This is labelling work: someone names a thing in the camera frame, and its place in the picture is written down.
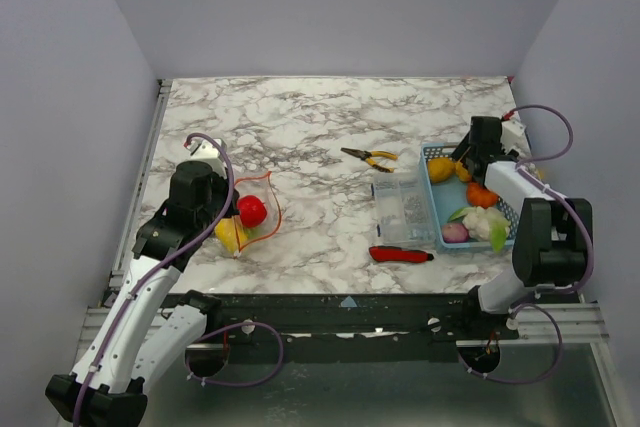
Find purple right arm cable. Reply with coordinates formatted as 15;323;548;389
457;104;596;384

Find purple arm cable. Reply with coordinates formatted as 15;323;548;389
457;104;596;384
72;132;285;427

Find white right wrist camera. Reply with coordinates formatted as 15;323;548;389
501;117;528;155

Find green chili pepper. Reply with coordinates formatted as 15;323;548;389
244;226;266;240

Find red apple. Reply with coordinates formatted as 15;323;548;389
237;195;267;228

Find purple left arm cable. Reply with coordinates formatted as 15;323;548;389
72;132;285;427

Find clear zip bag orange zipper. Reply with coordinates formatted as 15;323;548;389
214;171;282;258

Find red black utility knife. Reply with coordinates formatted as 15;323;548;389
368;246;434;264

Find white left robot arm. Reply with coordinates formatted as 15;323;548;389
45;154;236;426

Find clear plastic screw box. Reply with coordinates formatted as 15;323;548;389
371;172;435;248

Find small yellow orange fruit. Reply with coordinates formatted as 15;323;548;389
426;157;456;184

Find yellow handled pliers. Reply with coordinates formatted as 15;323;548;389
340;147;398;173

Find light blue plastic basket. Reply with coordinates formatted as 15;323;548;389
418;143;493;253

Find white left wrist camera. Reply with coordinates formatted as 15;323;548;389
184;137;224;170

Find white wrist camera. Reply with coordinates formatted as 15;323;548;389
184;137;224;170
501;117;528;155

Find yellow lemon squash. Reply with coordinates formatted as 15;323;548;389
214;217;249;256

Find orange yellow bell pepper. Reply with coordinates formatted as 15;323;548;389
455;161;473;183

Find black metal base rail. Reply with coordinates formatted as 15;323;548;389
149;291;526;363

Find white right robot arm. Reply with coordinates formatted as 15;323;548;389
454;116;595;339

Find purple onion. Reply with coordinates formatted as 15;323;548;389
441;222;470;244

